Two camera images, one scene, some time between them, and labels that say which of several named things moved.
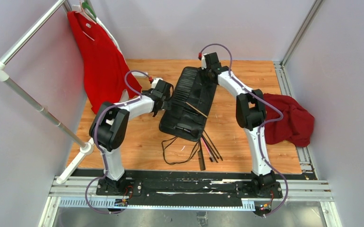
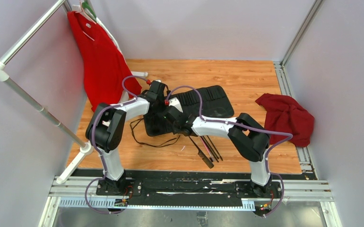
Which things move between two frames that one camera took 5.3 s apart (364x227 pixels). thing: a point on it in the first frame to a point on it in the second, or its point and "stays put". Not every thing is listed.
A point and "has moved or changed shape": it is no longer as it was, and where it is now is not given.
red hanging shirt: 105,67 stays put
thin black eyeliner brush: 213,146 stays put
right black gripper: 204,70 to 174,130
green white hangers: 77,8 stays put
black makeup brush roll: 190,106 has moved or changed shape
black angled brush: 209,149 stays put
